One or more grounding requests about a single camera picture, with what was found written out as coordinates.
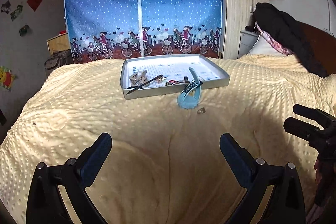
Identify light blue wrist watch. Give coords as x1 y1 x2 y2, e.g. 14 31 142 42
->
177 67 203 109

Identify black hair stick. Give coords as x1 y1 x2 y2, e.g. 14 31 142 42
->
127 75 163 94

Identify beige hair claw clip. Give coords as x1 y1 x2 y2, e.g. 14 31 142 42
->
129 70 147 88

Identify red bead bracelet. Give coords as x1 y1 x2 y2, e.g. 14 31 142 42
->
165 78 185 86

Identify right hand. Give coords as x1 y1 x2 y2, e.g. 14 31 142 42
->
314 159 325 185

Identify dark wooden headboard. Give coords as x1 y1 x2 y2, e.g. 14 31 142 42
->
299 22 336 75

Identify pink floral fabric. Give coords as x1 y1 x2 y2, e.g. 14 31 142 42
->
255 23 293 56

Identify white pillow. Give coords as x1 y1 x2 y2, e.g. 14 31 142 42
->
248 35 283 56

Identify black clothing pile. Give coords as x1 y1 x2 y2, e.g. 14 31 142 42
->
252 2 327 77

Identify grey bedside drawer cabinet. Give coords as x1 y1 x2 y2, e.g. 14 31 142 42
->
238 30 259 58

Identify cream dotted bed blanket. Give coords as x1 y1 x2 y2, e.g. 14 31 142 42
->
1 55 335 223

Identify grey suitcase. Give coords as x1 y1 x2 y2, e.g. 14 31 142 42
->
45 49 74 77

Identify light wooden wardrobe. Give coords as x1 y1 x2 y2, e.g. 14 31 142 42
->
222 0 269 59

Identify grey shallow box tray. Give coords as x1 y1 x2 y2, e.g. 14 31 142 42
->
120 54 230 100

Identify wooden side cabinet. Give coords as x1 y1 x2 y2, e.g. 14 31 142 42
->
47 32 70 55

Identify blue fabric wardrobe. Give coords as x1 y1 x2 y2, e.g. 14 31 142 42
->
64 0 223 63

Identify yellow bear wall sticker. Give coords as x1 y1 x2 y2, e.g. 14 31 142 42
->
0 65 17 90

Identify green wall ornament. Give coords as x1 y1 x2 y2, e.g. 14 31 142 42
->
19 24 30 37

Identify wall photo cluster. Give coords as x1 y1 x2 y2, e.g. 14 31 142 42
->
1 1 23 21

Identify red diamond wall paper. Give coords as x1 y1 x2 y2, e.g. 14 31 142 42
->
26 0 43 12

